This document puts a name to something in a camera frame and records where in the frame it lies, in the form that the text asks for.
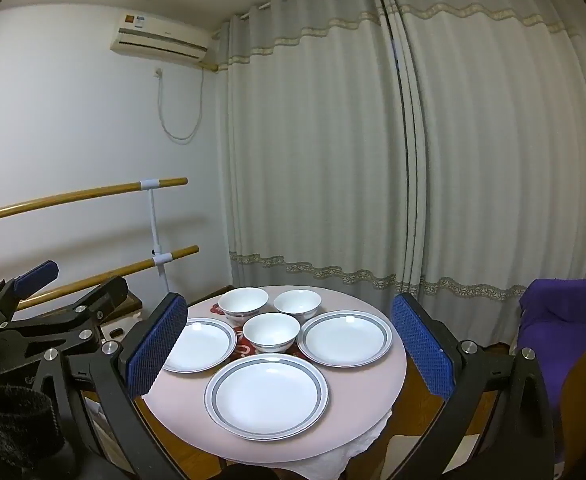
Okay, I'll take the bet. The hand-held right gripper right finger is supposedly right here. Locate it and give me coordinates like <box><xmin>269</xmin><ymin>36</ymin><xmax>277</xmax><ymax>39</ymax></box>
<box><xmin>388</xmin><ymin>292</ymin><xmax>556</xmax><ymax>480</ymax></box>

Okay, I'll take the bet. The white air conditioner cable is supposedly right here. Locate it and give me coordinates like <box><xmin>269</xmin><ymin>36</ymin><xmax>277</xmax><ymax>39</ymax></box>
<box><xmin>157</xmin><ymin>62</ymin><xmax>206</xmax><ymax>142</ymax></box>

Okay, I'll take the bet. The white cabinet drawer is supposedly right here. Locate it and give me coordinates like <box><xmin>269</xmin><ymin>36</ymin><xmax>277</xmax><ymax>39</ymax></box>
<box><xmin>100</xmin><ymin>322</ymin><xmax>138</xmax><ymax>346</ymax></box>

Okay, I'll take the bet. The white bowl with grey band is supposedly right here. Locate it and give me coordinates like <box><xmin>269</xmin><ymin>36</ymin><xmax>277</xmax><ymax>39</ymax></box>
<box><xmin>242</xmin><ymin>312</ymin><xmax>302</xmax><ymax>353</ymax></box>
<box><xmin>218</xmin><ymin>287</ymin><xmax>270</xmax><ymax>328</ymax></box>
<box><xmin>273</xmin><ymin>290</ymin><xmax>322</xmax><ymax>328</ymax></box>

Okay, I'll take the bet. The white plate with grey rim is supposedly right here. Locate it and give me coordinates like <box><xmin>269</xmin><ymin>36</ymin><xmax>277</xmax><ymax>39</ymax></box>
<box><xmin>297</xmin><ymin>310</ymin><xmax>394</xmax><ymax>368</ymax></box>
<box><xmin>204</xmin><ymin>353</ymin><xmax>330</xmax><ymax>442</ymax></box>
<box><xmin>162</xmin><ymin>317</ymin><xmax>238</xmax><ymax>374</ymax></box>

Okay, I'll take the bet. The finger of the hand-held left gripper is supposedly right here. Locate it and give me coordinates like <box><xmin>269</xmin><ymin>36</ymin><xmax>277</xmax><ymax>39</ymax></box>
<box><xmin>0</xmin><ymin>260</ymin><xmax>60</xmax><ymax>311</ymax></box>
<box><xmin>0</xmin><ymin>276</ymin><xmax>128</xmax><ymax>348</ymax></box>

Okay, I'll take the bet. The wooden barre rail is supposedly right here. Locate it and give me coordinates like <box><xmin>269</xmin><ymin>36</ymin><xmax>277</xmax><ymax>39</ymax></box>
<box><xmin>15</xmin><ymin>245</ymin><xmax>200</xmax><ymax>311</ymax></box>
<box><xmin>0</xmin><ymin>177</ymin><xmax>188</xmax><ymax>227</ymax></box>

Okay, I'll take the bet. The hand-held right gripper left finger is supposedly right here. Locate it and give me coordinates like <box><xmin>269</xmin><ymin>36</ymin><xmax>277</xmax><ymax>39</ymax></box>
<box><xmin>35</xmin><ymin>292</ymin><xmax>188</xmax><ymax>480</ymax></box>

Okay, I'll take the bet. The white barre stand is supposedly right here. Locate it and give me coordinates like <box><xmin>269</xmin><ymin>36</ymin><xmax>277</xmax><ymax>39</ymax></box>
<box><xmin>140</xmin><ymin>178</ymin><xmax>174</xmax><ymax>293</ymax></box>

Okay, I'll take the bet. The purple cloth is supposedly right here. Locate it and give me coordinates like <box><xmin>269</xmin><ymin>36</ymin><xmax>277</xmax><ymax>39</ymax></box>
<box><xmin>515</xmin><ymin>277</ymin><xmax>586</xmax><ymax>411</ymax></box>

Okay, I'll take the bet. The white wall air conditioner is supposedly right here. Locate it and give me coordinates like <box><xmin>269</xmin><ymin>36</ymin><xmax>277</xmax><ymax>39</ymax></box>
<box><xmin>110</xmin><ymin>10</ymin><xmax>210</xmax><ymax>65</ymax></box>

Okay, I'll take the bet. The white tablecloth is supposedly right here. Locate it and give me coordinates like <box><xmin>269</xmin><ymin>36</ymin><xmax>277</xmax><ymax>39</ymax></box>
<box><xmin>293</xmin><ymin>405</ymin><xmax>394</xmax><ymax>480</ymax></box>

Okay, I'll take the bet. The black fabric strap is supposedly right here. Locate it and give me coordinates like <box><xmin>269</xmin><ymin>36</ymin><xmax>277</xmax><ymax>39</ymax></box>
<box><xmin>0</xmin><ymin>385</ymin><xmax>66</xmax><ymax>471</ymax></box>

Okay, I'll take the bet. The round pink table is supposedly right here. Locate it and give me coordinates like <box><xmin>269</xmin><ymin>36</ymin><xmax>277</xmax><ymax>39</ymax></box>
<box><xmin>142</xmin><ymin>285</ymin><xmax>408</xmax><ymax>461</ymax></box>

